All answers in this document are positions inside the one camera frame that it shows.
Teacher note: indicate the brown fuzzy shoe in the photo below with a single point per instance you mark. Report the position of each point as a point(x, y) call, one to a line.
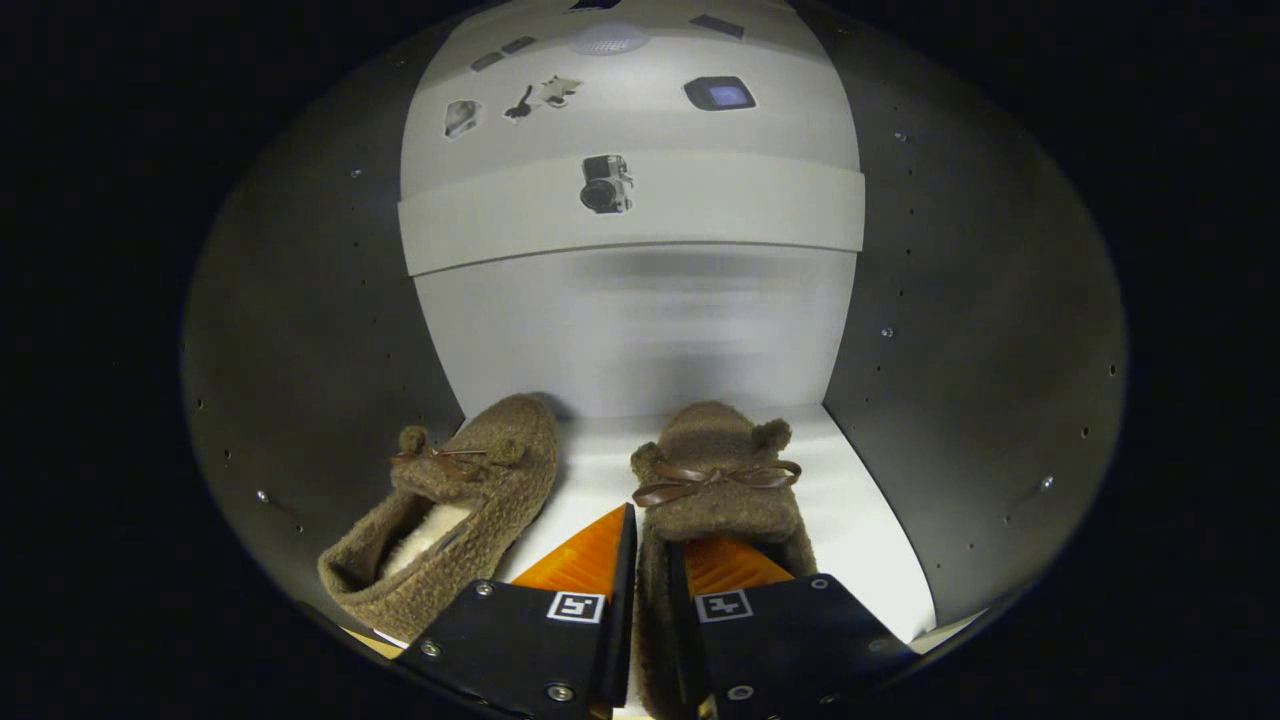
point(500, 480)
point(715, 480)

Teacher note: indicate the dark grey shoe cabinet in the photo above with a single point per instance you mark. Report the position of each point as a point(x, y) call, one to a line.
point(300, 350)

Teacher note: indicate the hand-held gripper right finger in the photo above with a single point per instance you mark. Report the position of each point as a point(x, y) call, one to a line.
point(790, 640)

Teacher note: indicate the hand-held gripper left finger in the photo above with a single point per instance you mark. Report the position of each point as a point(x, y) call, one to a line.
point(628, 620)

